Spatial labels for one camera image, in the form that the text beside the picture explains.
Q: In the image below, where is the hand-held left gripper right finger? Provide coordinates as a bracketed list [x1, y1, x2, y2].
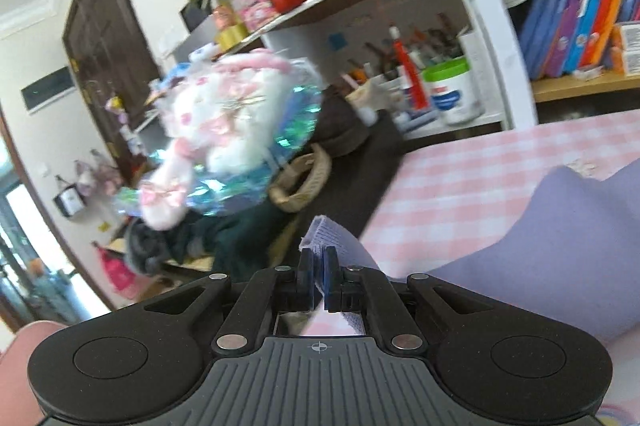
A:
[322, 246, 497, 354]

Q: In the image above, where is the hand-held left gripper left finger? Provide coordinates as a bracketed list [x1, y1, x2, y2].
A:
[142, 249, 316, 357]

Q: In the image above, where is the purple knit sweater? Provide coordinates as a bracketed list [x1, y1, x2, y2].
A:
[299, 163, 640, 347]

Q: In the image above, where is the dark green cloth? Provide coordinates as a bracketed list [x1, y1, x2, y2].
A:
[122, 201, 301, 279]

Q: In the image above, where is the black cloth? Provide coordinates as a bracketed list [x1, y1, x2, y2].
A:
[295, 88, 407, 252]

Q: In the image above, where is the white pink plush bouquet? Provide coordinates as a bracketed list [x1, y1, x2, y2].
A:
[116, 48, 326, 229]

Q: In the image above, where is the pink checked table mat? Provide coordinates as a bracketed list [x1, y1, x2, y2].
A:
[300, 108, 640, 426]

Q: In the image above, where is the red bag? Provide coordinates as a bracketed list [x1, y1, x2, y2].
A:
[91, 242, 139, 298]

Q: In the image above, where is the red marker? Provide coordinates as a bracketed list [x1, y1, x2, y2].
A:
[389, 26, 432, 112]

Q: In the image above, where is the white tub green lid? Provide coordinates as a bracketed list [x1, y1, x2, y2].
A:
[422, 58, 485, 127]

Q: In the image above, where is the bunch of pens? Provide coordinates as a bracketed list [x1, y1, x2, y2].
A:
[342, 12, 473, 109]

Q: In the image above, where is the gold ribbon roll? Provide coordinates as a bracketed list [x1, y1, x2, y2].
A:
[215, 23, 249, 53]

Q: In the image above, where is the pink printed box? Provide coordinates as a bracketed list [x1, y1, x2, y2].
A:
[234, 0, 281, 32]

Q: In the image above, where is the dark wooden door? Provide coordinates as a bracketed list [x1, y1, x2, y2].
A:
[62, 0, 167, 188]

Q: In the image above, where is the pink cloth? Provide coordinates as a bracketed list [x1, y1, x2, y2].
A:
[0, 321, 68, 426]

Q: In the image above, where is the white shelf unit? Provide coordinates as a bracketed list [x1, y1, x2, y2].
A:
[165, 0, 541, 139]

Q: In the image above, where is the wooden bookshelf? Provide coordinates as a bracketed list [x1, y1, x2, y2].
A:
[457, 0, 640, 107]

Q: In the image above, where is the row of colourful books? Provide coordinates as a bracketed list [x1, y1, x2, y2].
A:
[517, 0, 640, 80]

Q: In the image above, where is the orange box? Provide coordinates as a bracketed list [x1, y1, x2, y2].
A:
[610, 22, 640, 75]

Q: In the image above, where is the black wall panel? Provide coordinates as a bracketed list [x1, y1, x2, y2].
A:
[21, 66, 76, 115]

